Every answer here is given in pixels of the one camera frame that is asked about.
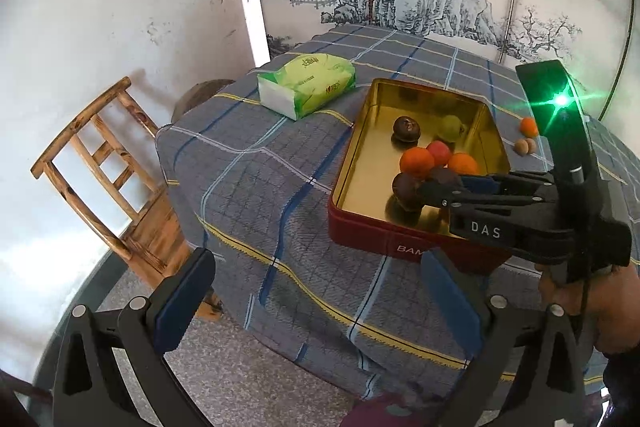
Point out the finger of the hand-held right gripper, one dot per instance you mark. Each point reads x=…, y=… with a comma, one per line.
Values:
x=475, y=199
x=515, y=183

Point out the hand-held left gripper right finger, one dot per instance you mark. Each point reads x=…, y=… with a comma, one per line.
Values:
x=450, y=292

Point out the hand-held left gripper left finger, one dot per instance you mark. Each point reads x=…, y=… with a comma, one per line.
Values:
x=182, y=302

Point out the dark brown round fruit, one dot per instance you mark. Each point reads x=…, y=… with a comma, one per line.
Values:
x=406, y=128
x=442, y=176
x=406, y=191

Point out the large orange mandarin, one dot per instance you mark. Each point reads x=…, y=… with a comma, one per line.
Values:
x=416, y=162

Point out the green round fruit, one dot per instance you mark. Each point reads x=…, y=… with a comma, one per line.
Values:
x=452, y=127

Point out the gold and red tin box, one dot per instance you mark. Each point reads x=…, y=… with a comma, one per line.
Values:
x=365, y=187

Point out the person's right hand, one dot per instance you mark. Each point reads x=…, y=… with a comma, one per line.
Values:
x=615, y=307

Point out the red round fruit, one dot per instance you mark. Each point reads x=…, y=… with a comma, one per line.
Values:
x=441, y=152

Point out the wooden chair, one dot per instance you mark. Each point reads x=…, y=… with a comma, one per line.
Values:
x=145, y=232

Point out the blue plaid tablecloth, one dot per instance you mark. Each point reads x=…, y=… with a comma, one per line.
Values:
x=250, y=187

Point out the dark red cloth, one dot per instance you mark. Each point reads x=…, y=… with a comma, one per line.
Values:
x=385, y=412

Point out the green tissue pack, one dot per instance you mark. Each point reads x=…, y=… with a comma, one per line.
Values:
x=312, y=79

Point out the brown round wooden stool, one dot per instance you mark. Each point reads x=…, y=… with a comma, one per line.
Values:
x=197, y=99

